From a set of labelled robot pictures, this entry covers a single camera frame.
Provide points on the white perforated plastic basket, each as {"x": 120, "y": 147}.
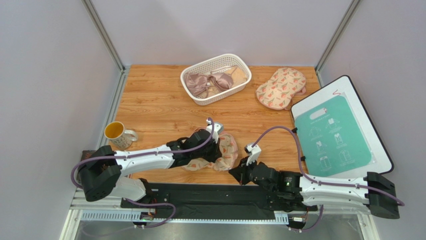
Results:
{"x": 214, "y": 65}

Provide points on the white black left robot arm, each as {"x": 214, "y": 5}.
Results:
{"x": 106, "y": 172}

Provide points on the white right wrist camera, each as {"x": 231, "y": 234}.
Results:
{"x": 253, "y": 152}

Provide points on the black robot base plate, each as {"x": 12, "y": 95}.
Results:
{"x": 229, "y": 201}

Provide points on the pink satin bra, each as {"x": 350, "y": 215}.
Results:
{"x": 197, "y": 83}

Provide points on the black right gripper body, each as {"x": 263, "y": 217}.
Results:
{"x": 246, "y": 173}

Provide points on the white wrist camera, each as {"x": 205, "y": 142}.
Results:
{"x": 214, "y": 128}
{"x": 253, "y": 152}

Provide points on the white slotted cable duct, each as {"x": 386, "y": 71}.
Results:
{"x": 277, "y": 218}

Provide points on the beige bra in basket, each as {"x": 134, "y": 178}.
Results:
{"x": 232, "y": 77}

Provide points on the floral mug yellow inside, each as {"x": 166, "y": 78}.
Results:
{"x": 121, "y": 137}

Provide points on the dark patterned coaster book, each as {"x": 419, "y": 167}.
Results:
{"x": 86, "y": 154}

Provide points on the white folding board base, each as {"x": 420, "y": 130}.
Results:
{"x": 344, "y": 87}

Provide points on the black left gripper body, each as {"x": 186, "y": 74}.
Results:
{"x": 208, "y": 154}

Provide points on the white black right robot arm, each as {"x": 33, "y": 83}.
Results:
{"x": 292, "y": 191}

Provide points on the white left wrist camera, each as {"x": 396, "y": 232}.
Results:
{"x": 214, "y": 128}

